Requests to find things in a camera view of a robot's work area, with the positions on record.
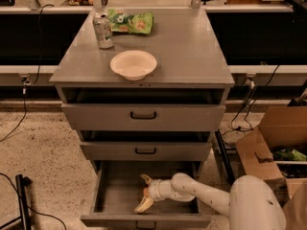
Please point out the brown paper bag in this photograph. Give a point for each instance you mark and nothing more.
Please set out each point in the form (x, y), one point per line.
(296, 209)

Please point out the grey drawer cabinet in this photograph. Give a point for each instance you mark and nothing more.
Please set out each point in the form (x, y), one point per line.
(149, 100)

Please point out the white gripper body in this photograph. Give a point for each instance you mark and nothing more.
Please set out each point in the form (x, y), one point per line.
(153, 189)

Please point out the black bar on floor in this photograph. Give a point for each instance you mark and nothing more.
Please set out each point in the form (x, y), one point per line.
(227, 166)

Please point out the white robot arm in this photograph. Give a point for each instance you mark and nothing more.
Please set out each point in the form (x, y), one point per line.
(250, 205)

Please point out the green chip bag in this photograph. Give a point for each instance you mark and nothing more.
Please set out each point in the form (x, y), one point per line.
(122, 22)

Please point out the grey bottom drawer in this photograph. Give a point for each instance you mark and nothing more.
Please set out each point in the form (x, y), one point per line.
(119, 190)

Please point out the black stand leg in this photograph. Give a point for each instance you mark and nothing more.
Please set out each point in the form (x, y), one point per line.
(23, 216)

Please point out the green bag in box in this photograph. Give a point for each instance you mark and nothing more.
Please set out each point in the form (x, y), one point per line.
(288, 154)

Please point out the grey top drawer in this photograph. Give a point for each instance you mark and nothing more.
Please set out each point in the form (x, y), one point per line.
(143, 117)

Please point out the brown cardboard box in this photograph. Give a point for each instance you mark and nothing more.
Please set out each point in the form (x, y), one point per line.
(281, 126)

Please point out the silver soda can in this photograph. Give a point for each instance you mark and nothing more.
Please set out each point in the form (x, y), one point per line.
(102, 30)

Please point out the grey drawer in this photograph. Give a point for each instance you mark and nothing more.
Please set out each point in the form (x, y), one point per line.
(143, 117)
(119, 190)
(145, 151)

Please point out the grey middle drawer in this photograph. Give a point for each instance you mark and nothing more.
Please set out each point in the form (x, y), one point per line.
(145, 151)

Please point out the white paper bowl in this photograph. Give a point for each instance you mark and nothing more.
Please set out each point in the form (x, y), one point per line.
(133, 65)

